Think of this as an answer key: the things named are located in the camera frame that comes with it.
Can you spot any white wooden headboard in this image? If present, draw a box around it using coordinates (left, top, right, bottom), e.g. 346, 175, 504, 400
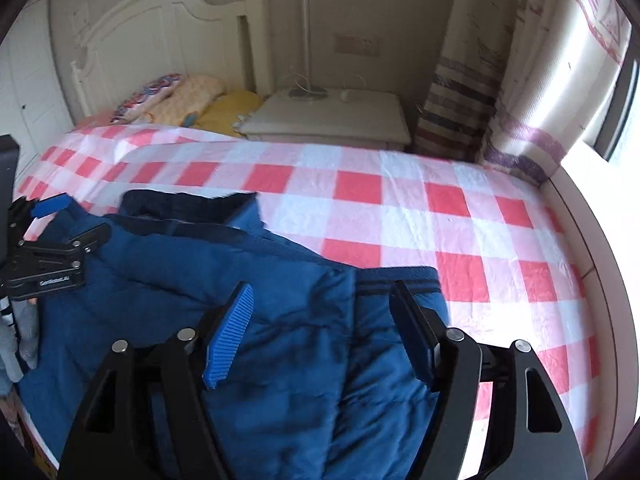
70, 0, 273, 118

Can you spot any person's left hand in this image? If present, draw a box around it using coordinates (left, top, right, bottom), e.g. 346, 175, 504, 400
0, 300, 42, 397

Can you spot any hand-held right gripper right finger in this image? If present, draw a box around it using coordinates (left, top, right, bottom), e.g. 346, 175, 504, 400
390, 280, 588, 480

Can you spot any blue padded jacket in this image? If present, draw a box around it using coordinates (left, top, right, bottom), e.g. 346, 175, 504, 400
17, 189, 448, 480

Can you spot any white wardrobe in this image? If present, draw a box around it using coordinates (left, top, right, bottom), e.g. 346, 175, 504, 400
0, 0, 73, 181

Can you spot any patterned pink pillow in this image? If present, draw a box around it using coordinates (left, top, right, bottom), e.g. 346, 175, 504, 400
132, 75, 227, 126

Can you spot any dark window frame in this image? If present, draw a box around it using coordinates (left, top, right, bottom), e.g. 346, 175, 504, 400
594, 57, 640, 162

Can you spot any striped patterned curtain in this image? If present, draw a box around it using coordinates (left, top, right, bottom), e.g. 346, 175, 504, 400
412, 0, 633, 188

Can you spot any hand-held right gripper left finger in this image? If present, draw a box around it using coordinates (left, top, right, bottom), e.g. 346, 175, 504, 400
57, 282, 255, 480

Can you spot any yellow pillow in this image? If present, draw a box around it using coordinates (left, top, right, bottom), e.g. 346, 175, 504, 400
192, 91, 263, 137

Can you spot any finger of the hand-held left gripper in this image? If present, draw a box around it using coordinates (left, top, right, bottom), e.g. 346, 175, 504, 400
7, 194, 69, 241
17, 222, 113, 263

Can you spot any floral print pillow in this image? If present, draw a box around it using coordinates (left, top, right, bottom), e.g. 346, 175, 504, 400
110, 74, 183, 123

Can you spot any white nightstand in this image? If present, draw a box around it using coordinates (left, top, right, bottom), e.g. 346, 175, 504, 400
240, 87, 412, 152

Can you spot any white desk lamp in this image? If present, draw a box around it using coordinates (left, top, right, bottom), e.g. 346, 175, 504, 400
289, 0, 326, 98

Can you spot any red white checkered bed sheet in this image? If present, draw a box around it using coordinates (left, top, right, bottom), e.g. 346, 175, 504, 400
12, 122, 601, 480

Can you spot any thin white cable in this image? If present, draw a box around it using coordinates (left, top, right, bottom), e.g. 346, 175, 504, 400
280, 72, 367, 97

